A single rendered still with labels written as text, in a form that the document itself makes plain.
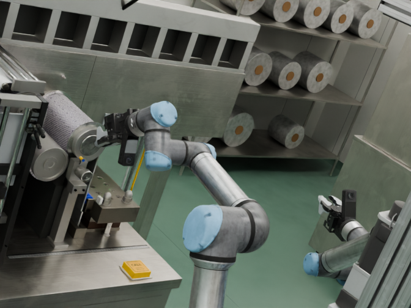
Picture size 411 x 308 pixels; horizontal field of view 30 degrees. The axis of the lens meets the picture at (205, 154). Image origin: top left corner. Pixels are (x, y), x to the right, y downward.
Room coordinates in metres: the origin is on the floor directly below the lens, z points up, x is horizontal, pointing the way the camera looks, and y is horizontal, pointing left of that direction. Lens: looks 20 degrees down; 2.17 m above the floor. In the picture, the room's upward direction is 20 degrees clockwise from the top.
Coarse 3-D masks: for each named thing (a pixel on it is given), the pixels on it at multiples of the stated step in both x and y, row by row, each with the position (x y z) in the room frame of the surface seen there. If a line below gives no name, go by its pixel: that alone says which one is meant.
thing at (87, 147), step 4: (88, 136) 2.26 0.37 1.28; (92, 136) 2.27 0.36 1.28; (96, 136) 2.28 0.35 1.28; (84, 140) 2.25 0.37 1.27; (88, 140) 2.26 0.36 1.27; (92, 140) 2.27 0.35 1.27; (80, 144) 2.25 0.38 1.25; (84, 144) 2.25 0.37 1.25; (88, 144) 2.27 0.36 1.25; (92, 144) 2.28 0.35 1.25; (80, 148) 2.25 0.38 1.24; (84, 148) 2.26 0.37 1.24; (88, 148) 2.27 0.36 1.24; (92, 148) 2.28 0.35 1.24; (96, 148) 2.29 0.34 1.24; (84, 152) 2.26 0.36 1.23; (88, 152) 2.27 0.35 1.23; (92, 152) 2.28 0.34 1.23
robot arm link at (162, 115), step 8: (152, 104) 2.10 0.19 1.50; (160, 104) 2.08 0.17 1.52; (168, 104) 2.10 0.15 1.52; (144, 112) 2.10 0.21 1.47; (152, 112) 2.07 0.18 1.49; (160, 112) 2.06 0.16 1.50; (168, 112) 2.08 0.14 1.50; (176, 112) 2.10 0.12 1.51; (136, 120) 2.11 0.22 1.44; (144, 120) 2.09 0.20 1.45; (152, 120) 2.07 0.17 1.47; (160, 120) 2.06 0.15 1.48; (168, 120) 2.07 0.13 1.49; (144, 128) 2.08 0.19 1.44; (152, 128) 2.06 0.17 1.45; (160, 128) 2.06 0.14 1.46; (168, 128) 2.08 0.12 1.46
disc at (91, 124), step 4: (84, 124) 2.26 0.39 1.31; (88, 124) 2.27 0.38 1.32; (92, 124) 2.28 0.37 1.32; (96, 124) 2.29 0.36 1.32; (100, 124) 2.30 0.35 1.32; (76, 128) 2.25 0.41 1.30; (80, 128) 2.25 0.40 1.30; (84, 128) 2.27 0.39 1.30; (104, 128) 2.32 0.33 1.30; (76, 132) 2.25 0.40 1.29; (72, 136) 2.24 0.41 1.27; (68, 140) 2.24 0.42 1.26; (72, 140) 2.24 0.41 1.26; (68, 144) 2.24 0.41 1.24; (68, 148) 2.24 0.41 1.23; (104, 148) 2.34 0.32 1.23; (68, 152) 2.24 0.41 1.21; (72, 152) 2.25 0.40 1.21; (72, 156) 2.26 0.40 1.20
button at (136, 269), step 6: (126, 264) 2.22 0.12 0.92; (132, 264) 2.23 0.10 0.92; (138, 264) 2.24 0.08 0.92; (126, 270) 2.21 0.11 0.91; (132, 270) 2.19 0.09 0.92; (138, 270) 2.21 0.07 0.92; (144, 270) 2.22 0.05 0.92; (132, 276) 2.18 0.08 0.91; (138, 276) 2.19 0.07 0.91; (144, 276) 2.21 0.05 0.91
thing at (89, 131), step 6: (84, 132) 2.25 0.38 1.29; (90, 132) 2.26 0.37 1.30; (96, 132) 2.28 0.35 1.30; (78, 138) 2.24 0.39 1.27; (72, 144) 2.24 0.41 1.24; (78, 144) 2.24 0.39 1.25; (72, 150) 2.25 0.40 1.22; (78, 150) 2.25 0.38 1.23; (102, 150) 2.31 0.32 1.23; (78, 156) 2.25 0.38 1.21; (84, 156) 2.27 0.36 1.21; (90, 156) 2.28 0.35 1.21; (96, 156) 2.30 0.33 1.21
